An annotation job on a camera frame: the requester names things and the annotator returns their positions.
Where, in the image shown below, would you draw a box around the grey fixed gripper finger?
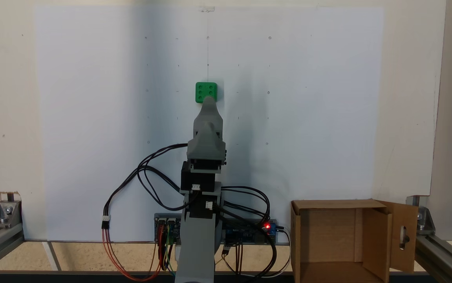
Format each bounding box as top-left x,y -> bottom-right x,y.
193,96 -> 223,137

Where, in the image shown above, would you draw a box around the green dice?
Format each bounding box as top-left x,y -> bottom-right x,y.
195,82 -> 218,104

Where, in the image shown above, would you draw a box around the blue circuit board red LED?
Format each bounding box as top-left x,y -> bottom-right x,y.
223,219 -> 278,245

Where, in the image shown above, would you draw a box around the large white paper sheet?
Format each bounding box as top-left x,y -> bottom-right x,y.
35,6 -> 385,242

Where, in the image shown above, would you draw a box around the open cardboard box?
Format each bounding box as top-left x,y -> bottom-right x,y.
291,198 -> 419,283

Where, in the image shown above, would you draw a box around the black motor cable bundle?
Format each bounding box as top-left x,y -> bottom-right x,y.
214,186 -> 277,276

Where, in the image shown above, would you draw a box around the circuit board with coloured wires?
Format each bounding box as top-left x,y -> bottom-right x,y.
154,213 -> 182,245

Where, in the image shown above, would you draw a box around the green and yellow wires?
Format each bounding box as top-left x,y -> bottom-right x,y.
162,224 -> 176,276

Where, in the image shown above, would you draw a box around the black cable with white connector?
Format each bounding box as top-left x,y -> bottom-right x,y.
102,143 -> 189,230

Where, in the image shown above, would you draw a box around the orange and red wires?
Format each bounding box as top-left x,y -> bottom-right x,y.
101,226 -> 163,281

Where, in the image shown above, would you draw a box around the metal corner bracket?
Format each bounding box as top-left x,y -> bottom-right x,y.
0,191 -> 23,229
406,195 -> 435,236

